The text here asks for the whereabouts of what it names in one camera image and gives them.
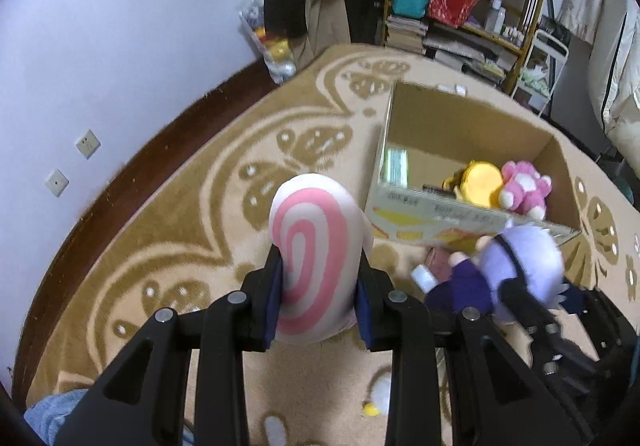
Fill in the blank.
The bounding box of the purple haired doll plush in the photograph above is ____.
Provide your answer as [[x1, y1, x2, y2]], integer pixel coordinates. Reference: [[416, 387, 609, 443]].
[[411, 225, 568, 323]]

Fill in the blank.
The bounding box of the pink bear plush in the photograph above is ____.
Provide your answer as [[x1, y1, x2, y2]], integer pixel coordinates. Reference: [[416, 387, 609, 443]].
[[498, 161, 552, 221]]

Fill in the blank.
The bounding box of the yellow dog plush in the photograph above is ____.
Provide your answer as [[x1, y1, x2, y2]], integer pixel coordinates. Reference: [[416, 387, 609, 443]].
[[442, 161, 504, 209]]

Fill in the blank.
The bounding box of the pink swirl roll plush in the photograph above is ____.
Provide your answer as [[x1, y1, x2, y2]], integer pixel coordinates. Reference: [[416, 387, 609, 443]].
[[269, 174, 373, 345]]

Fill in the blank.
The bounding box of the black face mask box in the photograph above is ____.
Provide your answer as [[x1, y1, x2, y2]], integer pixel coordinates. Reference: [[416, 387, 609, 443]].
[[422, 184, 458, 199]]

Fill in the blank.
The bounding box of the green tissue pack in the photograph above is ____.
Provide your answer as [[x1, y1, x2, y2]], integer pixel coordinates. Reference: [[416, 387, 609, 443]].
[[384, 148, 409, 188]]

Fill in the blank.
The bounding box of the pink wrapped package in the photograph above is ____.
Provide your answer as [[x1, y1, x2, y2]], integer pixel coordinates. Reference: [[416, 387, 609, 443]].
[[424, 247, 451, 282]]

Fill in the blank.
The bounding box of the blue denim trouser leg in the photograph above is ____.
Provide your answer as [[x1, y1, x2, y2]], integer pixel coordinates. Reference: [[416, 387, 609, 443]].
[[24, 388, 88, 445]]

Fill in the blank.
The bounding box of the white penguin plush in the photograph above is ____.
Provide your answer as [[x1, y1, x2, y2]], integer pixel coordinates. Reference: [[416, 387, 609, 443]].
[[362, 371, 392, 417]]

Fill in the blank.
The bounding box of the open cardboard box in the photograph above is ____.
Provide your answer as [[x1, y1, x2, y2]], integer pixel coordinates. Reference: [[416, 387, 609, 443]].
[[366, 82, 580, 251]]

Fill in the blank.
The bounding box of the beige floral rug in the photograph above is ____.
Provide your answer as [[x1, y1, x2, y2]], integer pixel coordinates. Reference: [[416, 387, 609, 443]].
[[26, 45, 526, 445]]

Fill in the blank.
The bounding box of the white metal cart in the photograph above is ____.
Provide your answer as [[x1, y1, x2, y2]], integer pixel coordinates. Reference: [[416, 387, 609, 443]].
[[511, 28, 570, 117]]

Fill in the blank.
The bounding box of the cream folded quilt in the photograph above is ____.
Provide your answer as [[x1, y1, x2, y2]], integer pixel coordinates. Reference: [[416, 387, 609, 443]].
[[587, 0, 639, 173]]

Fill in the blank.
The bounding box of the stack of books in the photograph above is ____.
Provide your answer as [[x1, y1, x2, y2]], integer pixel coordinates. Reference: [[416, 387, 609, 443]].
[[385, 14, 428, 56]]

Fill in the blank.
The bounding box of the wooden bookshelf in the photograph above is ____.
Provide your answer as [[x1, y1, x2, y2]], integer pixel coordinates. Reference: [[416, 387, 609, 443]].
[[380, 0, 554, 95]]

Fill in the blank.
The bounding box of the beige trench coat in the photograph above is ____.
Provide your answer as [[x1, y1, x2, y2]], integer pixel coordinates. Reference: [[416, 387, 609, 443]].
[[290, 0, 350, 70]]

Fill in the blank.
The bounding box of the plastic bag with toys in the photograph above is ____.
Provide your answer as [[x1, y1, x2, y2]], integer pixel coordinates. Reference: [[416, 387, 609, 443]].
[[239, 0, 297, 85]]

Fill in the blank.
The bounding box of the lower wall socket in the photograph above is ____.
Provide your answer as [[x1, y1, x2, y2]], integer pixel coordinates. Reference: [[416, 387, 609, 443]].
[[44, 169, 70, 198]]

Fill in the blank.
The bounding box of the wall socket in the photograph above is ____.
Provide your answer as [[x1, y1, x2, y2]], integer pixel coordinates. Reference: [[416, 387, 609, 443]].
[[44, 169, 70, 198], [75, 129, 101, 160]]

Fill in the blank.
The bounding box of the upper wall socket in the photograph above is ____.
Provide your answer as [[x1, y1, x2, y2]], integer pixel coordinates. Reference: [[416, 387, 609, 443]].
[[75, 129, 101, 160]]

